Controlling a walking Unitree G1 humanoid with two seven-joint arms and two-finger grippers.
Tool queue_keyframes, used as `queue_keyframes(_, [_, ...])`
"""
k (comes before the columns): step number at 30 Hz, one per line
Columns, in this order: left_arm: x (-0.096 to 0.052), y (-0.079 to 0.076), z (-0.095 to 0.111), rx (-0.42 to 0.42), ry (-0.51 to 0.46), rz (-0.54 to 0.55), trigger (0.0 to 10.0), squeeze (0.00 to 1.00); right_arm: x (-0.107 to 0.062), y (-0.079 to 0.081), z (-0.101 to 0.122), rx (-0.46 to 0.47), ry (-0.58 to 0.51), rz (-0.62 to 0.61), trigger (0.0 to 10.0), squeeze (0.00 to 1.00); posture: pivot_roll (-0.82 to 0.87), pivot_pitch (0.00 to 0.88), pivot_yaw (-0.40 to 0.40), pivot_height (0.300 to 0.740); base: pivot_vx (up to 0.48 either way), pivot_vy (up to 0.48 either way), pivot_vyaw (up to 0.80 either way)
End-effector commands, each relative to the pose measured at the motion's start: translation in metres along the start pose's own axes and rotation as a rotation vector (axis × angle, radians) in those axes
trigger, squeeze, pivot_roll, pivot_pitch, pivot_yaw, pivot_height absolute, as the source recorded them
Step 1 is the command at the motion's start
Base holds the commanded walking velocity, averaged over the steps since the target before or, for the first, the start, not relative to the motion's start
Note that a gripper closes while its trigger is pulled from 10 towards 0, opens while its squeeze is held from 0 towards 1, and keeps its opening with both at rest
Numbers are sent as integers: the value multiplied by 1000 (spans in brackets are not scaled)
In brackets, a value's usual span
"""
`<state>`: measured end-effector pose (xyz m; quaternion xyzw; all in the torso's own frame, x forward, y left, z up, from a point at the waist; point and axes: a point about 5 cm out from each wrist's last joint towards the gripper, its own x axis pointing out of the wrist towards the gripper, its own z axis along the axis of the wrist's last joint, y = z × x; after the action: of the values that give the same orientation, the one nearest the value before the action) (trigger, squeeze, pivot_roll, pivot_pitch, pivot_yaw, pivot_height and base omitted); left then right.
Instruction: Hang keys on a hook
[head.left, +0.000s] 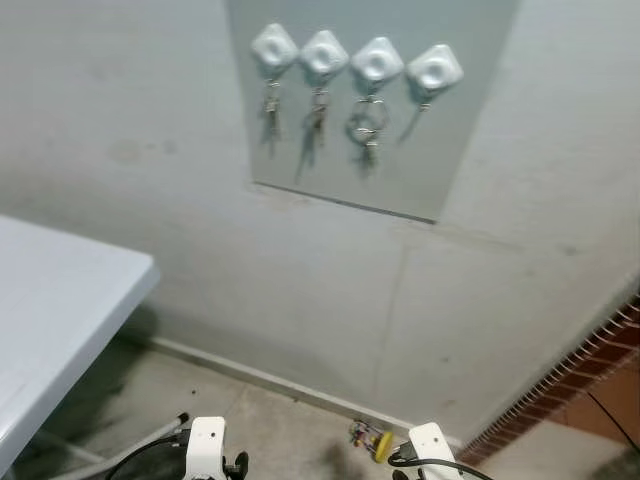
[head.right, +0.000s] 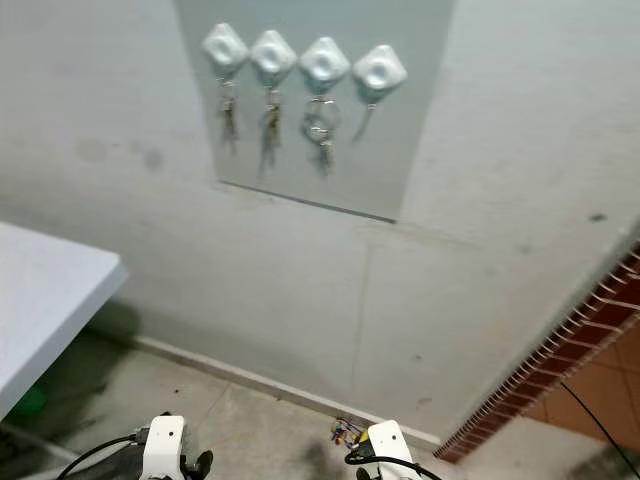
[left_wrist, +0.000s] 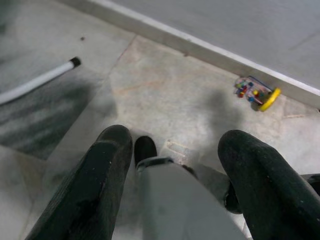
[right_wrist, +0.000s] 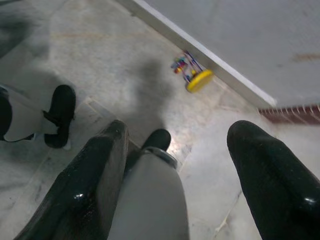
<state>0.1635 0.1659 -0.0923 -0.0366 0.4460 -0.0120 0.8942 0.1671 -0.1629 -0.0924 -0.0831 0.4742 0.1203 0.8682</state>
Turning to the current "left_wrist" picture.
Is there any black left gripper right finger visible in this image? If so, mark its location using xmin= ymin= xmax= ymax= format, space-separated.
xmin=217 ymin=129 xmax=320 ymax=240

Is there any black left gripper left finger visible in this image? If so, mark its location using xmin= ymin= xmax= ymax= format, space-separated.
xmin=24 ymin=124 xmax=134 ymax=240

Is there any black robot foot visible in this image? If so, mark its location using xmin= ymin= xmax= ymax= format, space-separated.
xmin=134 ymin=135 xmax=158 ymax=168

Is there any grey robot leg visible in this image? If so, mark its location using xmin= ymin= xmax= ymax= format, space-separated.
xmin=136 ymin=156 xmax=251 ymax=240

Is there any colourful bead maze toy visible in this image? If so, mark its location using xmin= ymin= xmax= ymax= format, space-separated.
xmin=234 ymin=75 xmax=282 ymax=112

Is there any white pipe with black cap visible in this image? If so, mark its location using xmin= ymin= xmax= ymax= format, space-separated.
xmin=0 ymin=56 xmax=82 ymax=105

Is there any white baseboard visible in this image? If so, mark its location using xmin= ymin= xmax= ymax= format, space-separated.
xmin=57 ymin=0 xmax=320 ymax=109

